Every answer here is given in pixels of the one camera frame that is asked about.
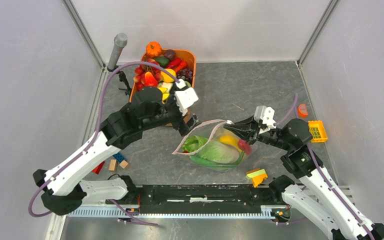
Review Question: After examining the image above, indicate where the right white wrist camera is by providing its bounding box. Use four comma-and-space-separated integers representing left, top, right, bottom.
252, 105, 276, 134

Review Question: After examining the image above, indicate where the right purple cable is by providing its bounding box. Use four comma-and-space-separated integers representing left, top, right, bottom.
274, 92, 377, 240

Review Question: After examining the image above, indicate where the yellow plastic crate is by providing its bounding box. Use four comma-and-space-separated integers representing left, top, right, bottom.
308, 120, 328, 143

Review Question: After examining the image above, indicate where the green avocado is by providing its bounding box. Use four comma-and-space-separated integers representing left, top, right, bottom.
153, 56, 170, 69

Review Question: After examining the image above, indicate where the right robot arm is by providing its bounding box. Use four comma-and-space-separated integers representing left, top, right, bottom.
224, 117, 384, 240

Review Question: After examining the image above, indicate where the grey microphone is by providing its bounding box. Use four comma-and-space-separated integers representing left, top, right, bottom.
107, 32, 128, 72

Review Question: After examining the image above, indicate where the clear zip top bag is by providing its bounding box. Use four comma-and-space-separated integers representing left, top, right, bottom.
172, 119, 257, 172

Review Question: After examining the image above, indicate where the yellow banana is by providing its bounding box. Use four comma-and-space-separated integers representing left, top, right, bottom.
218, 135, 242, 152
157, 87, 170, 102

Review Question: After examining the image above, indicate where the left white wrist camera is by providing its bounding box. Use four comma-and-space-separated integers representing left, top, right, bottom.
174, 79, 199, 117

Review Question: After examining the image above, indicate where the dark grape bunch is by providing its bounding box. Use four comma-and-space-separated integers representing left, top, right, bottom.
177, 68, 194, 84

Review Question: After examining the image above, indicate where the wooden cube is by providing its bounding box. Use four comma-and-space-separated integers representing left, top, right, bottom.
108, 159, 118, 172
119, 160, 130, 170

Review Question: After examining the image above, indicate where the small red block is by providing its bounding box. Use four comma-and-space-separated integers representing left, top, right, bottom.
92, 161, 105, 175

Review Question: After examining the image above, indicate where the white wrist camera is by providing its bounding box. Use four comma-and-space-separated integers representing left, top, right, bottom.
174, 79, 199, 117
252, 105, 276, 134

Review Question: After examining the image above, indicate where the purple cable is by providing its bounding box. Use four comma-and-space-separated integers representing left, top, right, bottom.
274, 92, 377, 240
28, 61, 187, 218

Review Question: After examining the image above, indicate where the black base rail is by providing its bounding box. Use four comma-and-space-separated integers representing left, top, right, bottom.
105, 175, 292, 223

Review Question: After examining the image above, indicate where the dark purple onion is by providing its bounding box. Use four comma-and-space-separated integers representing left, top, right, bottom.
164, 49, 177, 62

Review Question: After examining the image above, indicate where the yellow orange toy block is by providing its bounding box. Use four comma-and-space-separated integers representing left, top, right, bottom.
245, 168, 269, 188

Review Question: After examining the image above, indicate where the green napa cabbage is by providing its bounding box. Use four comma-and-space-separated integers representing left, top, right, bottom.
180, 135, 242, 164

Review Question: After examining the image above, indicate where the white cauliflower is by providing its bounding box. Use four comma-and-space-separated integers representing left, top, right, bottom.
158, 81, 174, 92

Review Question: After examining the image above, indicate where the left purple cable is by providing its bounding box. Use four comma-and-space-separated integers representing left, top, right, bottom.
28, 61, 187, 218

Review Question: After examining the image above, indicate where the yellow bell pepper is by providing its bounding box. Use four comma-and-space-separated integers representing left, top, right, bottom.
160, 68, 177, 83

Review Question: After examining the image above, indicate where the small red chili pair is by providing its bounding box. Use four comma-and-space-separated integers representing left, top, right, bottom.
166, 58, 188, 73

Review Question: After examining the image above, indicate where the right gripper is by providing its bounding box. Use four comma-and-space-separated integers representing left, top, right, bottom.
223, 114, 293, 151

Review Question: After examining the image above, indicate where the blue toy brick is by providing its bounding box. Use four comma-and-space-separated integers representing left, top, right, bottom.
113, 152, 126, 163

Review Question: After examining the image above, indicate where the green zucchini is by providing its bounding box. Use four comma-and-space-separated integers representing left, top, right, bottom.
189, 156, 234, 171

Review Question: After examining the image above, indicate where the orange round cap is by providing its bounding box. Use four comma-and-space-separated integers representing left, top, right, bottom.
296, 103, 309, 119

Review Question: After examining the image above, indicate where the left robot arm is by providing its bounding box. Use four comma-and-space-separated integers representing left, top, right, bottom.
33, 87, 199, 216

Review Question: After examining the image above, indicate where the orange mini pumpkin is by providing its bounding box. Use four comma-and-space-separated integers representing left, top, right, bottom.
145, 41, 164, 58

